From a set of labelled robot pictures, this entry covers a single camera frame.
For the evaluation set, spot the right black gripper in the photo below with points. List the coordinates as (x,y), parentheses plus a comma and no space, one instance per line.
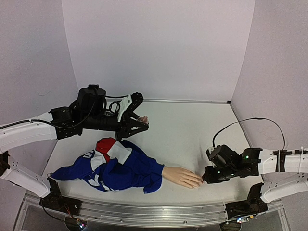
(211,175)

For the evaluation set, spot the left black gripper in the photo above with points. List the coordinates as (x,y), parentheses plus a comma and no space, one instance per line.
(131,123)

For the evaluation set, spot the aluminium front rail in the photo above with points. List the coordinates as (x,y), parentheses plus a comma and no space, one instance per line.
(33,217)

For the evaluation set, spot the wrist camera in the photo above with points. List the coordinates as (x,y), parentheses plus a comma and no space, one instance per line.
(209,151)
(128,104)

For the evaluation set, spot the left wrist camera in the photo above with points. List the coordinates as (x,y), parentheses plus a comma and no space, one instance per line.
(128,104)

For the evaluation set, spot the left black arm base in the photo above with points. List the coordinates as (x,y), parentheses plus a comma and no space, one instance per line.
(57,202)

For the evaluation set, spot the clear nail polish bottle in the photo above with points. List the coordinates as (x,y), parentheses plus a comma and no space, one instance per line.
(143,119)

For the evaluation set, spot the blue red white jacket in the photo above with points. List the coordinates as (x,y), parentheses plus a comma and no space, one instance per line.
(114,166)

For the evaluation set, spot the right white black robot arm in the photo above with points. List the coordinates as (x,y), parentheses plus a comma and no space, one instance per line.
(258,161)

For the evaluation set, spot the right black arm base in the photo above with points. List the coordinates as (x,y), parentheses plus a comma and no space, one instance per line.
(253,205)

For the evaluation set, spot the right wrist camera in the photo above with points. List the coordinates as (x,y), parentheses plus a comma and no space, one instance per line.
(209,151)

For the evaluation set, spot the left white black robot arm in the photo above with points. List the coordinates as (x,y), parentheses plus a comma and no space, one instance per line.
(53,125)

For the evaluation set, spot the mannequin hand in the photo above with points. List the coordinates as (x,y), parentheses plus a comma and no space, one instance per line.
(181,176)

